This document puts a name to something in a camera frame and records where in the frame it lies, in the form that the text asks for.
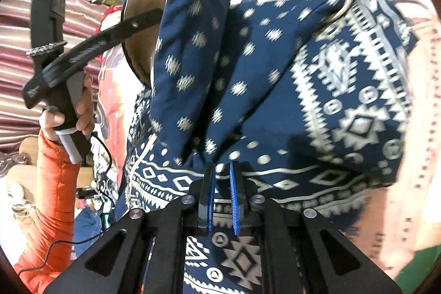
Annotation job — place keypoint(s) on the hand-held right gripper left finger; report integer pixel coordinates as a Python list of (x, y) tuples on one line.
[(209, 201)]

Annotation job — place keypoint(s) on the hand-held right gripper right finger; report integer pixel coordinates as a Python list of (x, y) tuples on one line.
[(235, 201)]

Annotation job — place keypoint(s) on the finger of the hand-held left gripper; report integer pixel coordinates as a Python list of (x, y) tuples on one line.
[(134, 23)]

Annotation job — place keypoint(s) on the navy patterned hoodie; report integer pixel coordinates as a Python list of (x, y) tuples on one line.
[(275, 90)]

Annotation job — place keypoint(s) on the person's left forearm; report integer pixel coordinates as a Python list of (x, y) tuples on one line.
[(51, 194)]

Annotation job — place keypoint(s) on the person's left hand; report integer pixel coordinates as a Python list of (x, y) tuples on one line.
[(84, 108)]

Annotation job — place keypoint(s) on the red plush toy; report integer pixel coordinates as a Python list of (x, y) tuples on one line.
[(110, 13)]

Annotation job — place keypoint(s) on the striped curtain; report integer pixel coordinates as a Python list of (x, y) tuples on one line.
[(20, 39)]

